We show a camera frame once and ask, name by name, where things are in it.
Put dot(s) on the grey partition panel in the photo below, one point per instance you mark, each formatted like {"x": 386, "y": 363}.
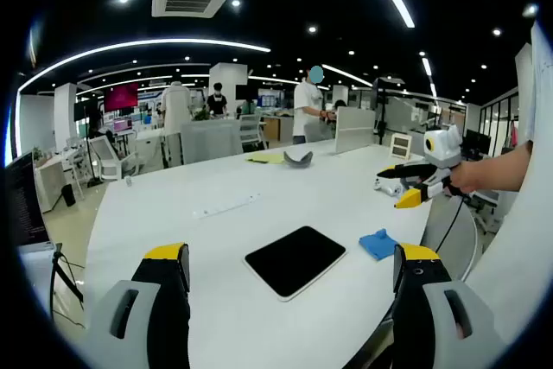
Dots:
{"x": 211, "y": 142}

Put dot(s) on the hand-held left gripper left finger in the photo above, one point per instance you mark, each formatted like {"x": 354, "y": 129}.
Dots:
{"x": 168, "y": 321}

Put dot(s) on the grey headset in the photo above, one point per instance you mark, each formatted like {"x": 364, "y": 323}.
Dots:
{"x": 298, "y": 161}

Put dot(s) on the person's right hand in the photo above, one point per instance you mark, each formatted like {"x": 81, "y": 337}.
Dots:
{"x": 465, "y": 178}

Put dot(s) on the red display screen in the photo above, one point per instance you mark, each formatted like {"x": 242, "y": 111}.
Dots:
{"x": 121, "y": 97}

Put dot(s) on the small white framed box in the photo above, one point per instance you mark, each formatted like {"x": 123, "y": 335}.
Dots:
{"x": 400, "y": 146}

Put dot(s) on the black tripod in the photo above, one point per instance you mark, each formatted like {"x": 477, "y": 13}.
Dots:
{"x": 58, "y": 274}

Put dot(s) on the black bin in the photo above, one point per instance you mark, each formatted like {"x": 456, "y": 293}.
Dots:
{"x": 68, "y": 196}

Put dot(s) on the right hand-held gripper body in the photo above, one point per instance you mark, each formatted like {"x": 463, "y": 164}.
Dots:
{"x": 445, "y": 148}

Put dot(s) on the blue cleaning cloth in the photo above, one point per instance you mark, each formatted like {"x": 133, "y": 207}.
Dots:
{"x": 378, "y": 246}

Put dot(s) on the white game controller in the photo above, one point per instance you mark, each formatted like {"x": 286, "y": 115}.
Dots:
{"x": 389, "y": 189}

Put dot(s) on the person's white shirt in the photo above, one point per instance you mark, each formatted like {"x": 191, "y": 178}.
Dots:
{"x": 518, "y": 256}

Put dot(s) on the white mesh chair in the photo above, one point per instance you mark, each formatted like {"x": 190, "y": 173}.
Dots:
{"x": 251, "y": 129}

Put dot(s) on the grey desk divider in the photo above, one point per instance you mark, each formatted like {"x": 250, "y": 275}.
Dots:
{"x": 354, "y": 131}

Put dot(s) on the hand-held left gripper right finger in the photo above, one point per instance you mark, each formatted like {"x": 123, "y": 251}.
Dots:
{"x": 415, "y": 321}

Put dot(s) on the small bottle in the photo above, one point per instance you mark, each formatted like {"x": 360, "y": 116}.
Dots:
{"x": 128, "y": 182}

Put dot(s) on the yellow paper sheet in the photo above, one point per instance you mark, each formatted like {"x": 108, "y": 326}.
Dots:
{"x": 265, "y": 158}

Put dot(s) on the white office chair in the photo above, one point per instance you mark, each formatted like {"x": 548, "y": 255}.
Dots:
{"x": 108, "y": 161}

